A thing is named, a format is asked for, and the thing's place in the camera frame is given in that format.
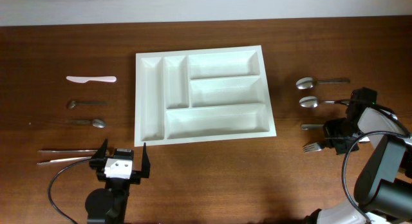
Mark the small dark metal teaspoon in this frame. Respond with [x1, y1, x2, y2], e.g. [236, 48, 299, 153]
[66, 100, 108, 109]

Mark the white plastic cutlery tray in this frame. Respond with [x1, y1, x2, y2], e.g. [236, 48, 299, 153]
[134, 46, 277, 147]

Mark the upper metal chopstick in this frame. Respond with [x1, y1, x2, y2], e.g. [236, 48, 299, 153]
[37, 149, 97, 153]

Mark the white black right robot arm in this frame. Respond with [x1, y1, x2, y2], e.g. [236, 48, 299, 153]
[303, 88, 411, 224]

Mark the silver fork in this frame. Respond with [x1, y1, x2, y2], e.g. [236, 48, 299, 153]
[301, 124, 323, 130]
[303, 141, 326, 153]

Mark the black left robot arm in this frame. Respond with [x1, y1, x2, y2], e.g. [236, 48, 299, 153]
[85, 140, 151, 224]

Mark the pink plastic knife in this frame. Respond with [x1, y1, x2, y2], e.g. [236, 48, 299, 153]
[66, 76, 117, 84]

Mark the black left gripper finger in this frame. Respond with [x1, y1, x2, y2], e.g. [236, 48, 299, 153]
[140, 143, 151, 178]
[89, 139, 108, 169]

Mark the silver tablespoon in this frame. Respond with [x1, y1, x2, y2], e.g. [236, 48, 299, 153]
[295, 77, 350, 89]
[299, 96, 349, 108]

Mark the small silver teaspoon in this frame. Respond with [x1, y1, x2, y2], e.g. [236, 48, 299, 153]
[67, 118, 107, 128]

